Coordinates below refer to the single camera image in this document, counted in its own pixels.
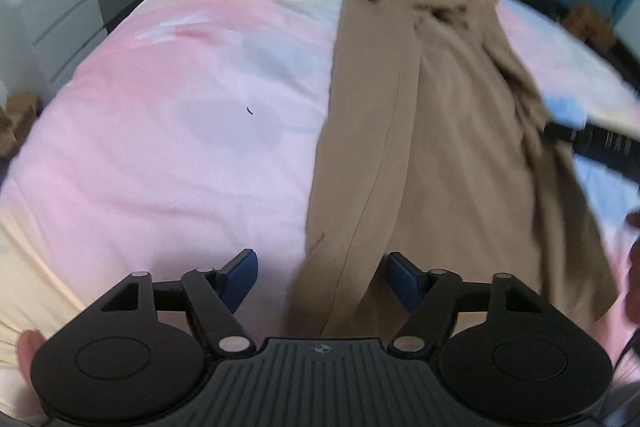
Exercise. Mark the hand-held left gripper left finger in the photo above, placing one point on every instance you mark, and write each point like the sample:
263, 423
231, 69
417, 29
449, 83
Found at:
243, 276

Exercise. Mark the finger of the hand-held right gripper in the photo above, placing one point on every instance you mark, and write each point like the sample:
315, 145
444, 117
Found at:
566, 109

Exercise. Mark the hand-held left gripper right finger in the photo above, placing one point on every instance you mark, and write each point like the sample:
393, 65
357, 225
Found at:
401, 279

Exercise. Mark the tan pants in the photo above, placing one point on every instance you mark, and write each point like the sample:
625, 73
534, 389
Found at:
450, 132

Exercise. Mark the person's left hand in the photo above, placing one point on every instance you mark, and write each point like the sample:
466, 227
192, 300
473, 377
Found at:
31, 354

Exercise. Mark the small brown box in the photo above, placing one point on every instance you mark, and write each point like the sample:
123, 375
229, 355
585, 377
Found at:
590, 24

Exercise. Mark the pastel tie-dye bedsheet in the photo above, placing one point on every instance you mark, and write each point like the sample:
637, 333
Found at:
175, 132

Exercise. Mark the brown cardboard box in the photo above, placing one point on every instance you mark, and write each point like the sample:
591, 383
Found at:
17, 122

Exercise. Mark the white drawer cabinet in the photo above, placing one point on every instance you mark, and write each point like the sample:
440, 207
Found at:
60, 12

